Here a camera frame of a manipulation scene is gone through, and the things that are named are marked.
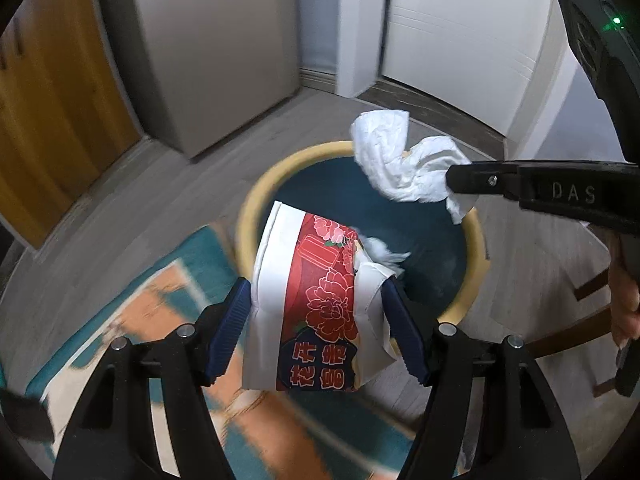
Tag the large white tissue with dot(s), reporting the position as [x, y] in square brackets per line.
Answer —
[395, 160]

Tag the beige refrigerator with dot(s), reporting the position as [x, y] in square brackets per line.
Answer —
[210, 60]

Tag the white door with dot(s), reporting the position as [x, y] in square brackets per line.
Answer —
[450, 25]

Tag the small white crumpled tissue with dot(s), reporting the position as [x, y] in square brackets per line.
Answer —
[377, 252]

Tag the wooden chair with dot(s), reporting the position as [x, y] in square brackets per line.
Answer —
[570, 338]

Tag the blue bin with yellow rim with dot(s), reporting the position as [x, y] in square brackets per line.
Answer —
[430, 270]

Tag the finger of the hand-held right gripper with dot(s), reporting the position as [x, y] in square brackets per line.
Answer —
[485, 180]

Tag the person's right hand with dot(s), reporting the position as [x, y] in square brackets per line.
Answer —
[622, 310]

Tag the wooden cabinet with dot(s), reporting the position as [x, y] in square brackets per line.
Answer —
[65, 135]

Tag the red floral paper box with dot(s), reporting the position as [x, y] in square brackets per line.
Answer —
[320, 310]

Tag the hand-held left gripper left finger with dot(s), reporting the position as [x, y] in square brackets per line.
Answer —
[230, 330]

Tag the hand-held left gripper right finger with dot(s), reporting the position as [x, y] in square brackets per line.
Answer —
[405, 330]

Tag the teal orange printed mat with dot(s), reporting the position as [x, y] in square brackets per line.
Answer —
[150, 300]

